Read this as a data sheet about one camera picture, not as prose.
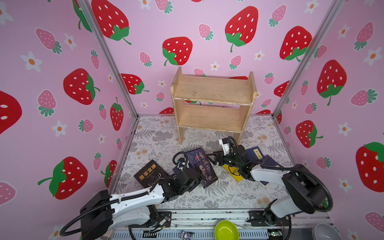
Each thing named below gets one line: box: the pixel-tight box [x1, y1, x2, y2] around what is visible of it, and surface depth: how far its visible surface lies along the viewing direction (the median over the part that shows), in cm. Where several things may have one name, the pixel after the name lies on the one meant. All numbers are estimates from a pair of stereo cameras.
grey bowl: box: [311, 223, 343, 240], surface depth 69 cm
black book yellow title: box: [133, 159, 170, 189], surface depth 90 cm
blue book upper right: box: [245, 146, 265, 161], surface depth 100 cm
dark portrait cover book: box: [186, 147, 219, 189], surface depth 84 cm
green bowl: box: [214, 220, 240, 240], surface depth 71 cm
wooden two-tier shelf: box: [170, 67, 257, 145], surface depth 80 cm
